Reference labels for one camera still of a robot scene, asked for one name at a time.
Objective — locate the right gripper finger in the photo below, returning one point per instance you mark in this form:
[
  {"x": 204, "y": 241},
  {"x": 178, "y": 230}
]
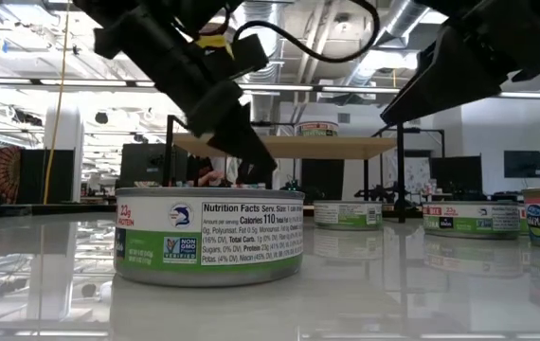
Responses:
[{"x": 450, "y": 80}]

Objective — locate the wooden shelf black metal legs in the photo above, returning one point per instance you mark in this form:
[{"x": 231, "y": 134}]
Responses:
[{"x": 322, "y": 148}]

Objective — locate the black gadget green light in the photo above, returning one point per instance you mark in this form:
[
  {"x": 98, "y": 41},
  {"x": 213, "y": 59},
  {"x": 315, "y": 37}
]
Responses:
[{"x": 292, "y": 185}]

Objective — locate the person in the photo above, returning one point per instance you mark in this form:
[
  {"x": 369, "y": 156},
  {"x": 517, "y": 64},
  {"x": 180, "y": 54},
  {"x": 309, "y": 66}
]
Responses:
[{"x": 210, "y": 179}]

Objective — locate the silver-lid tuna can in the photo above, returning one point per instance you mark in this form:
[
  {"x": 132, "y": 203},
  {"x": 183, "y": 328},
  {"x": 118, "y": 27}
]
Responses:
[
  {"x": 203, "y": 237},
  {"x": 524, "y": 222},
  {"x": 469, "y": 220},
  {"x": 348, "y": 215},
  {"x": 317, "y": 129}
]

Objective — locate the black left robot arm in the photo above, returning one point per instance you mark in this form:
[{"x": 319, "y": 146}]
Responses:
[{"x": 180, "y": 12}]

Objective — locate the tall black panel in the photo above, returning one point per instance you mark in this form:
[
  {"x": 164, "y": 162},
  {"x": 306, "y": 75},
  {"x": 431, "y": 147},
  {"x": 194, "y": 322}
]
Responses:
[{"x": 322, "y": 180}]

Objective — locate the wall-mounted black screen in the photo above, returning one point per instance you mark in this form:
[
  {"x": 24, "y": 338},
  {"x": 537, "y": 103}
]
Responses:
[{"x": 526, "y": 164}]

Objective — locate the black cabinet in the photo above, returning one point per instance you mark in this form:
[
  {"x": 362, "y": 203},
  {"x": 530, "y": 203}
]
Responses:
[{"x": 33, "y": 175}]

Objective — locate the black computer monitor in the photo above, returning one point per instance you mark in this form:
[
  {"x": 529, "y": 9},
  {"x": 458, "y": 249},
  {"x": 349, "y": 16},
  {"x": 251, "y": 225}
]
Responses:
[
  {"x": 147, "y": 163},
  {"x": 455, "y": 173}
]

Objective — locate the silver ventilation duct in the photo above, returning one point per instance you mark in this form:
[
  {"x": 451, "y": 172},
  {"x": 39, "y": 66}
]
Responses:
[{"x": 256, "y": 12}]

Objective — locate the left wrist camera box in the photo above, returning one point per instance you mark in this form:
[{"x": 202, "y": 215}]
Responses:
[{"x": 241, "y": 57}]

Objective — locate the white glossy table sheet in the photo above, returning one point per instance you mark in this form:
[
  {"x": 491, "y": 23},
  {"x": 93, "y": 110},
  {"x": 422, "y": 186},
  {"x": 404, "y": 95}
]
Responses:
[{"x": 393, "y": 293}]

